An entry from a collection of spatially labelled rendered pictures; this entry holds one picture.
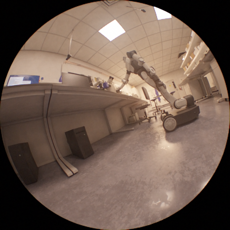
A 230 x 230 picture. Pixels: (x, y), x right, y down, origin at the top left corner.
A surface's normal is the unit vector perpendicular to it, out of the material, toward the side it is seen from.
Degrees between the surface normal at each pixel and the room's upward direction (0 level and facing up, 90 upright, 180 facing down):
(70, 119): 90
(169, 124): 90
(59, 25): 180
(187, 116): 90
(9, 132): 90
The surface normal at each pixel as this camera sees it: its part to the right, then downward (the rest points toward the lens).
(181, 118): -0.52, 0.12
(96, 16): 0.30, 0.95
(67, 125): 0.79, -0.28
